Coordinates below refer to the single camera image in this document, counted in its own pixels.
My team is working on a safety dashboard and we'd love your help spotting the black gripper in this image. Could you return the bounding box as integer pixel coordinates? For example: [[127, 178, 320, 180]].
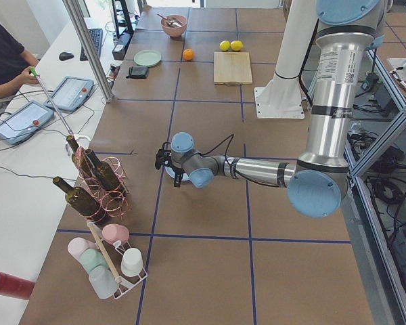
[[155, 142, 183, 187]]

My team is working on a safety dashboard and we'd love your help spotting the light blue plate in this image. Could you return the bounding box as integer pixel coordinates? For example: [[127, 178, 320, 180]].
[[164, 165, 191, 184]]

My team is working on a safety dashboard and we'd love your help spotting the orange fruit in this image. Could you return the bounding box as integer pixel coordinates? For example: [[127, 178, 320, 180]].
[[183, 48, 195, 61]]

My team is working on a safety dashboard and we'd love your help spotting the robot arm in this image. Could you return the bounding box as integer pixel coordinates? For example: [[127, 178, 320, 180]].
[[155, 1, 387, 217]]

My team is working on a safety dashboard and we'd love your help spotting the light green plate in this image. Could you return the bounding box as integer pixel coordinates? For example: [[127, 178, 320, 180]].
[[133, 49, 162, 67]]

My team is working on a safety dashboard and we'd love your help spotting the dark green wine bottle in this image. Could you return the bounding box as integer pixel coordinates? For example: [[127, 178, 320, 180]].
[[53, 176, 110, 226]]

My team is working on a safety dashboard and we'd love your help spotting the white cup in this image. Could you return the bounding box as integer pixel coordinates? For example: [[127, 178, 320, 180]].
[[120, 248, 143, 277]]

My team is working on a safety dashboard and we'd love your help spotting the mint green cup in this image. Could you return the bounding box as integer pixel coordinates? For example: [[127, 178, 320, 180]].
[[79, 248, 107, 273]]

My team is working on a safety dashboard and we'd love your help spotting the light pink cup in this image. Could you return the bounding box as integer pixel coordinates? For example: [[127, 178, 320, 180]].
[[67, 237, 98, 262]]

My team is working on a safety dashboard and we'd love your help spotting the wooden cutting board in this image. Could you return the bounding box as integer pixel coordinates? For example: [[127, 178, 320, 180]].
[[213, 51, 253, 85]]

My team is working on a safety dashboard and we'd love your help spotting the far teach pendant tablet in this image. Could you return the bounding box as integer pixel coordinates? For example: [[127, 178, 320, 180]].
[[51, 76, 94, 112]]

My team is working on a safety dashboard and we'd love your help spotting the teach pendant tablet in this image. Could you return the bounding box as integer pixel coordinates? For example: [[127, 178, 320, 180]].
[[0, 101, 54, 145], [51, 76, 94, 112]]

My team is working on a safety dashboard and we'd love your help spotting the pale grey cup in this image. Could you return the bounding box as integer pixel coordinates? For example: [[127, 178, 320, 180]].
[[88, 265, 118, 299]]

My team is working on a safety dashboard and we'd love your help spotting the upper yellow lemon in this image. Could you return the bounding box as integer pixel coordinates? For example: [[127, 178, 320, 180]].
[[219, 40, 231, 51]]

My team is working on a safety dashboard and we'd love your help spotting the yellow lemon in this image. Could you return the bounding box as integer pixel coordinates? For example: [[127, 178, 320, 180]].
[[230, 40, 244, 51], [219, 40, 231, 51]]

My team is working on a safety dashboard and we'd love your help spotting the pink bowl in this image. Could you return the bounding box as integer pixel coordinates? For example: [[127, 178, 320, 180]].
[[160, 15, 187, 38]]

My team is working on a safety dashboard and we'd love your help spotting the lower yellow lemon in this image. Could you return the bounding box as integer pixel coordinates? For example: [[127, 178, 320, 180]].
[[230, 40, 244, 51]]

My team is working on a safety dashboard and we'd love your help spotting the metal scoop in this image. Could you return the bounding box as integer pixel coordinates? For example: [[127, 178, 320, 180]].
[[158, 14, 183, 27]]

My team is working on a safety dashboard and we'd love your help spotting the near teach pendant tablet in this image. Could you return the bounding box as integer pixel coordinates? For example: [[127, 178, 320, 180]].
[[0, 101, 54, 145]]

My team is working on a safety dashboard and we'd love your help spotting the black keyboard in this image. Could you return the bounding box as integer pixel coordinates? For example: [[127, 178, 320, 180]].
[[79, 28, 104, 62]]

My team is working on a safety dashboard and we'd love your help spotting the black computer mouse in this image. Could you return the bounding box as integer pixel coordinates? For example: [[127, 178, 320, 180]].
[[58, 51, 74, 61]]

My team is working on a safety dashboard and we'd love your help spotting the person in black shirt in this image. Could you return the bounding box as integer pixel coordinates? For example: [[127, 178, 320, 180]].
[[0, 24, 39, 99]]

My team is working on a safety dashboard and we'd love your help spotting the red cylinder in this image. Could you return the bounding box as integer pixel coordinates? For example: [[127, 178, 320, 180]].
[[0, 272, 35, 300]]

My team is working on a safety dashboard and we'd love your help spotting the copper wire bottle rack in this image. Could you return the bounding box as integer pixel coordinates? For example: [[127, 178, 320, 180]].
[[71, 146, 131, 221]]

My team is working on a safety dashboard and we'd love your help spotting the wooden rack handle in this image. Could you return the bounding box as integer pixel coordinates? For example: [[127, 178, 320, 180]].
[[87, 222, 122, 284]]

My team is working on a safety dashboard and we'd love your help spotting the metal rod green handle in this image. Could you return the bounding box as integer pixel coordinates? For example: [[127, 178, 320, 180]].
[[29, 67, 74, 135]]

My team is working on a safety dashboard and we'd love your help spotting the aluminium frame post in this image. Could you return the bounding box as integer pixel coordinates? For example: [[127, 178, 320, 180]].
[[62, 0, 114, 103]]

